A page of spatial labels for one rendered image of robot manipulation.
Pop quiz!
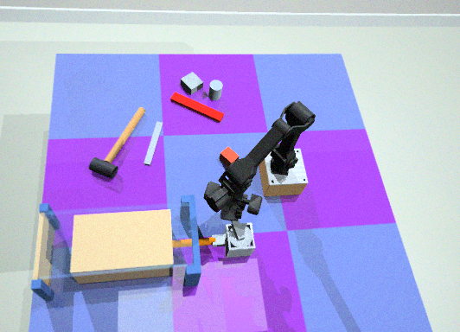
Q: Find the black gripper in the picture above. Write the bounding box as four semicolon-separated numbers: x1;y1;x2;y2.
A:
203;182;263;215

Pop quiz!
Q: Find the red flat bar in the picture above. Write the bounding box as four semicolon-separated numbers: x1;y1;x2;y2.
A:
170;92;224;123

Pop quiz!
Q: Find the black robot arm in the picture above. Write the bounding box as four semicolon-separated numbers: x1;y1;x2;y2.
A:
206;101;316;221

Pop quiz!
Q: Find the mallet with grey head and wooden handle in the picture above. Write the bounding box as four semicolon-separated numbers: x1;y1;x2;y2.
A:
89;107;145;179

